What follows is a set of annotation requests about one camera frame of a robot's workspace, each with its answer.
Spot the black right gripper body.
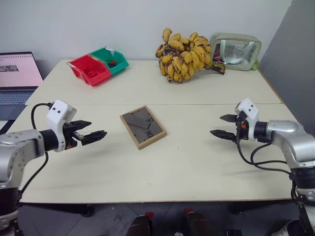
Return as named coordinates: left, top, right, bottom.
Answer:
left=235, top=111, right=250, bottom=142

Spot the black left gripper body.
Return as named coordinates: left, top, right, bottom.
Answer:
left=63, top=122, right=83, bottom=150

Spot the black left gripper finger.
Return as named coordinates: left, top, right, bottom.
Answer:
left=71, top=120, right=93, bottom=131
left=80, top=130, right=108, bottom=147

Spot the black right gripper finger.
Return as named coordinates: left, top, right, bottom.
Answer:
left=219, top=114, right=238, bottom=123
left=210, top=129, right=238, bottom=142

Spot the open laptop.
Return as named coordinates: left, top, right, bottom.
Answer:
left=0, top=51, right=44, bottom=121

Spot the red plastic bin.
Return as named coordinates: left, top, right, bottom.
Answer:
left=66, top=54, right=111, bottom=87

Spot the clear green-rimmed container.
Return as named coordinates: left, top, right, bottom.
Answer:
left=209, top=32, right=262, bottom=72

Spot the green plastic bin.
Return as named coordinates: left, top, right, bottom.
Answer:
left=89, top=46, right=129, bottom=76

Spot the bunch of yellow bananas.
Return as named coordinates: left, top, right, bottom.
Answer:
left=155, top=28, right=226, bottom=84

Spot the dark brown bottle red cap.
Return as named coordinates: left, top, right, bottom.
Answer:
left=126, top=211, right=155, bottom=236
left=182, top=207, right=212, bottom=236

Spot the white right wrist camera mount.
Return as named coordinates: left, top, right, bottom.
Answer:
left=234, top=98, right=260, bottom=142

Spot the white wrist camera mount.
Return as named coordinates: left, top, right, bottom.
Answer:
left=45, top=99, right=77, bottom=152
left=234, top=98, right=260, bottom=142

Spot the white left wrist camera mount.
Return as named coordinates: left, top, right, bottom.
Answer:
left=45, top=99, right=77, bottom=152

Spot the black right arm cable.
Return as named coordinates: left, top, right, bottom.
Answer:
left=235, top=112, right=300, bottom=200

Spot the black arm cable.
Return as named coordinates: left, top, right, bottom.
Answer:
left=235, top=112, right=300, bottom=200
left=19, top=102, right=52, bottom=195

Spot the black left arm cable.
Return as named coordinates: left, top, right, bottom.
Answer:
left=19, top=102, right=52, bottom=195

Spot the wooden picture frame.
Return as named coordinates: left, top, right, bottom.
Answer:
left=120, top=105, right=167, bottom=150

